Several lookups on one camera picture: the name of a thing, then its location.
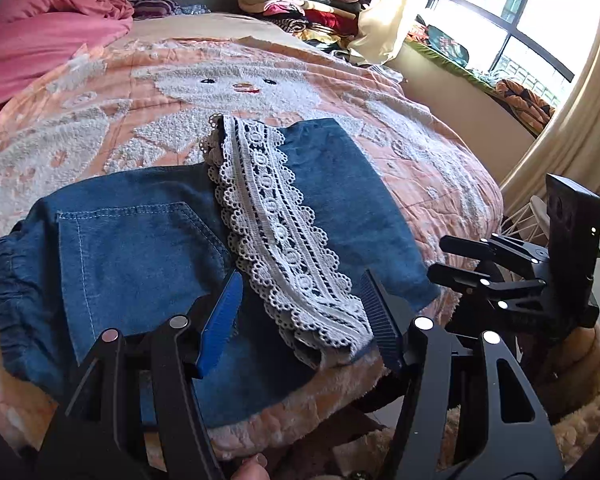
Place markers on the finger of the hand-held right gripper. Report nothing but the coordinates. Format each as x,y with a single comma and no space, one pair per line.
485,285
500,250

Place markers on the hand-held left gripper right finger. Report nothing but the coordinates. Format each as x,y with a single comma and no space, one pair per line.
380,320

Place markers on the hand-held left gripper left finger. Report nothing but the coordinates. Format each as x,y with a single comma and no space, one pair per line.
222,320

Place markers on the blue denim pants lace trim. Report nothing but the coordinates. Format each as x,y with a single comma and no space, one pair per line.
130,250

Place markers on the cream curtain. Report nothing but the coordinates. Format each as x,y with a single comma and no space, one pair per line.
580,135
395,5

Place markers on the beige fluffy garment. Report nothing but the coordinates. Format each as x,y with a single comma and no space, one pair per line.
590,365

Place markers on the orange brown striped cloth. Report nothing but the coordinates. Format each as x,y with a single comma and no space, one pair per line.
525,105

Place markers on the green window seat mat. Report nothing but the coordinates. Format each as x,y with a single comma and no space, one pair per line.
455,67

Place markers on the dark green printed cushion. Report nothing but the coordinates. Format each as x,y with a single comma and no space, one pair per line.
447,45

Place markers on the black framed window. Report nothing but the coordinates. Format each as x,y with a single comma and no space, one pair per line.
520,15

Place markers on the peach patterned blanket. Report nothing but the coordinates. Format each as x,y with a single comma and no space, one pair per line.
230,60

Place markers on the pile of folded clothes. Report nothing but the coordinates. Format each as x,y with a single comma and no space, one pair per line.
305,10

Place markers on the purple striped cloth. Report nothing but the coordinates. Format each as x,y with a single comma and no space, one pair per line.
152,9

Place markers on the pink duvet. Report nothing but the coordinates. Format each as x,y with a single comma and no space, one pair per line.
55,25

